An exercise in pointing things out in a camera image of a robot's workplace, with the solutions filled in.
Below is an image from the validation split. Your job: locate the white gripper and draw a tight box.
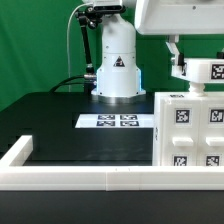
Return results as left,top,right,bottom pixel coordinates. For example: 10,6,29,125
135,0,224,66

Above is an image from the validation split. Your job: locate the small white cabinet block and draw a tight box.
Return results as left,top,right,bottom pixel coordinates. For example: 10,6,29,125
171,58,224,84

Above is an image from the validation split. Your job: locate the white door panel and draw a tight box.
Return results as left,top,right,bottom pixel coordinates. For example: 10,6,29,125
161,100,200,166
199,98,224,167

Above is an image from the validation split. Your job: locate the white cabinet body box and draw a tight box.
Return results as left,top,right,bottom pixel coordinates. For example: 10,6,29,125
152,92,224,166

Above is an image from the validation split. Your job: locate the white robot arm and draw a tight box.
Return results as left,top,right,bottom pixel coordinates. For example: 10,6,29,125
83,0,224,103

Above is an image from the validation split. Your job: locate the black camera on mount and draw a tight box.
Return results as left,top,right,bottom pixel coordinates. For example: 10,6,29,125
93,0,124,13

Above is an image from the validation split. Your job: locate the white thin cable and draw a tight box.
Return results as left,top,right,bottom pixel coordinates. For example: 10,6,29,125
66,3,88,93

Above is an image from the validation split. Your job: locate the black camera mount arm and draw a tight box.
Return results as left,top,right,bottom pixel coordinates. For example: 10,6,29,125
74,5,101,81

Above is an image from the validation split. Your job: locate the white flat base plate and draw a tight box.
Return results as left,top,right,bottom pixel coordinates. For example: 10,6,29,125
75,114,154,128

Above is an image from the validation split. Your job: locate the black cable bundle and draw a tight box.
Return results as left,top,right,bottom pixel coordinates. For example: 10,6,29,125
49,75,88,93

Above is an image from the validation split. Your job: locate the white U-shaped frame wall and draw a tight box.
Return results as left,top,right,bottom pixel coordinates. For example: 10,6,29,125
0,135,224,191

